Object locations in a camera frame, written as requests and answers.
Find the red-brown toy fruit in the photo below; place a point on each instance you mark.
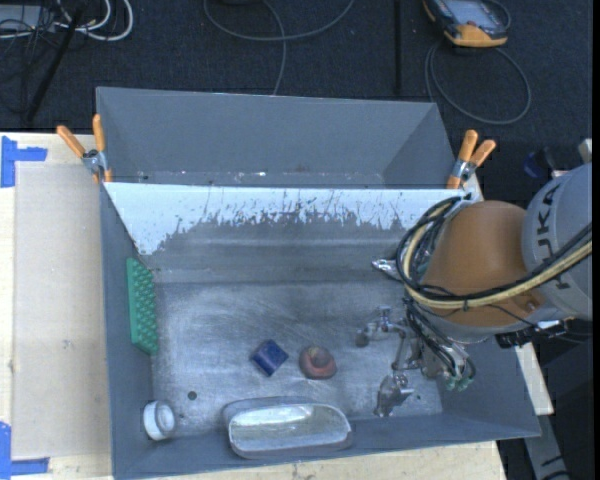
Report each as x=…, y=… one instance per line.
x=317, y=363

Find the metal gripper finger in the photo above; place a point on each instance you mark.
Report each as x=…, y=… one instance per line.
x=384, y=324
x=394, y=392

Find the white cup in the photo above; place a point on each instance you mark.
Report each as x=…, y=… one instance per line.
x=158, y=420

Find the blue block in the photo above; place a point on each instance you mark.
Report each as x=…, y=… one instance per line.
x=269, y=357

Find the black cylinder on white bracket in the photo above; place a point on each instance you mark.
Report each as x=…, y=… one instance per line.
x=517, y=338

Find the green studded flat block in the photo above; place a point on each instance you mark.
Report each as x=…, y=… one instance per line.
x=142, y=308

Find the pale wood board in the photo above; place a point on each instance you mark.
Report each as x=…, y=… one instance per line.
x=55, y=293

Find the grey metal bin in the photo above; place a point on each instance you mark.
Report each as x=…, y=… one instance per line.
x=260, y=308

